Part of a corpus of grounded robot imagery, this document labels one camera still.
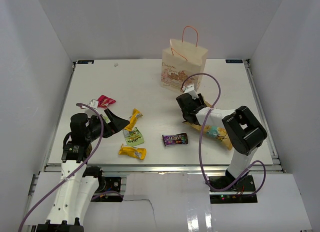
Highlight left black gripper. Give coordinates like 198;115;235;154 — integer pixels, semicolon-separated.
85;108;130;141

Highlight yellow snack bar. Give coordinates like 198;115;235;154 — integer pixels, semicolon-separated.
118;144;147;160
124;108;143;131

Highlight purple brown candy packet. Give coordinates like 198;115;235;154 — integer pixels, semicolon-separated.
162;133;189;146

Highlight large tan chips bag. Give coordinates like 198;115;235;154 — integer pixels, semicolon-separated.
184;101;235;150

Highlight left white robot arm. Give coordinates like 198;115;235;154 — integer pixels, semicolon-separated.
36;109;130;231

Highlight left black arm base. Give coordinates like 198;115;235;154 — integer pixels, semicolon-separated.
83;166;122;193

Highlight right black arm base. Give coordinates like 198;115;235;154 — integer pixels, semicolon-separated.
209;175;258;204

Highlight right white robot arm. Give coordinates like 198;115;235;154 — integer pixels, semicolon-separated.
176;93;267;191

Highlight light green snack packet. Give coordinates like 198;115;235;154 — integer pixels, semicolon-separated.
101;115;110;124

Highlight green white snack pouch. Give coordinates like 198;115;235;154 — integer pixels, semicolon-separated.
123;127;145;147

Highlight red snack packet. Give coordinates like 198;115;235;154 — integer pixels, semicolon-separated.
97;95;116;109

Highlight right blue corner label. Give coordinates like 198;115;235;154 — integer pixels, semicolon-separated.
225;59;243;64

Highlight blue corner label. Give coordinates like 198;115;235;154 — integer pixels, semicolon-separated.
225;59;243;64
77;60;95;64

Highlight left blue corner label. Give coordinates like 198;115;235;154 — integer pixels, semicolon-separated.
77;60;95;64

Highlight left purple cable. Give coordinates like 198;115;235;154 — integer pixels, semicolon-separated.
17;103;105;232

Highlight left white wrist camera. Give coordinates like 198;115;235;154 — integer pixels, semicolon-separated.
88;99;99;110

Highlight cream paper bag orange handles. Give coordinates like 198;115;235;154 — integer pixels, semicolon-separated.
160;26;208;91

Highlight aluminium table frame rail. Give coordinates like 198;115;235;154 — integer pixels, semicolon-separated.
45;164;282;172

